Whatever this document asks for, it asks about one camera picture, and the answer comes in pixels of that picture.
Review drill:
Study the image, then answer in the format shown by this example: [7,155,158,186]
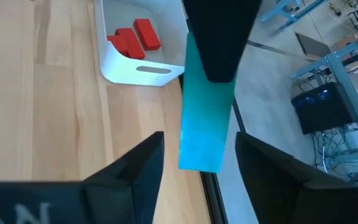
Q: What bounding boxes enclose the red rectangular block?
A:
[133,18,162,52]
[106,34,129,57]

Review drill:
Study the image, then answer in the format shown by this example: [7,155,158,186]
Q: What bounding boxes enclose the tangled floor cables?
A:
[310,129,358,175]

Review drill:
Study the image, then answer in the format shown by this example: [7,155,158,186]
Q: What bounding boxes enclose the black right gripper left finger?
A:
[82,131,165,224]

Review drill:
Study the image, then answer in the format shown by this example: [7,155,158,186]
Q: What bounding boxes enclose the white plastic bin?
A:
[93,0,189,88]

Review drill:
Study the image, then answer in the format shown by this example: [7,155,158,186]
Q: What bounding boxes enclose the black computer tower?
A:
[290,82,358,135]

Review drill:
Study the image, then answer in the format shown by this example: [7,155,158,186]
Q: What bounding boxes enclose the red cube block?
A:
[114,27,146,60]

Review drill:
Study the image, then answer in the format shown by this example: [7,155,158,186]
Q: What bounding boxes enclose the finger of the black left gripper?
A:
[181,0,263,84]

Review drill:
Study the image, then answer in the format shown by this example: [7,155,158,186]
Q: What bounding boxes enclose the teal plank block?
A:
[178,30,238,174]

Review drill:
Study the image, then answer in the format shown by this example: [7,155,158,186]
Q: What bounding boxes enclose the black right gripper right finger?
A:
[235,132,351,224]

